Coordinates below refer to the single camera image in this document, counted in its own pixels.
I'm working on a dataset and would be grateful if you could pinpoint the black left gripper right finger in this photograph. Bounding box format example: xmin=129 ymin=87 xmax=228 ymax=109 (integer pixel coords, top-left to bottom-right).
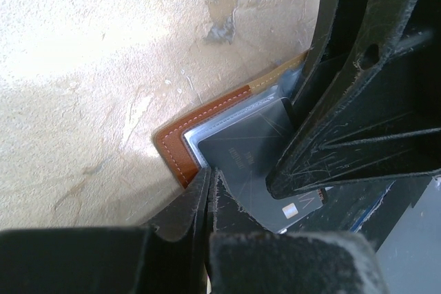
xmin=206 ymin=167 xmax=390 ymax=294

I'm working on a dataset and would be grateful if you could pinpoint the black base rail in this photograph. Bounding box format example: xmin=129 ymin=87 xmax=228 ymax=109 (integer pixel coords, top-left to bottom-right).
xmin=287 ymin=176 xmax=433 ymax=251

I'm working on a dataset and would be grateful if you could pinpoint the black VIP card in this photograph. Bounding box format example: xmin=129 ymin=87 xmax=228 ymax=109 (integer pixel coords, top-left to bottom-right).
xmin=198 ymin=98 xmax=327 ymax=233

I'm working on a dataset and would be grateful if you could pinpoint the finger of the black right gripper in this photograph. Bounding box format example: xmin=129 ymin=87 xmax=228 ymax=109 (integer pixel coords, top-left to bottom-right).
xmin=266 ymin=0 xmax=440 ymax=199
xmin=291 ymin=0 xmax=339 ymax=108

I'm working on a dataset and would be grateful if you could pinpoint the brown leather card holder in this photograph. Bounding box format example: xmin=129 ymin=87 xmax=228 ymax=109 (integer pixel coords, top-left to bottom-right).
xmin=154 ymin=52 xmax=307 ymax=188

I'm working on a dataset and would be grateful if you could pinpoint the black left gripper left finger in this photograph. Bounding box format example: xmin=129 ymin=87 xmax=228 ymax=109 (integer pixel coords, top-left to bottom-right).
xmin=1 ymin=169 xmax=211 ymax=293

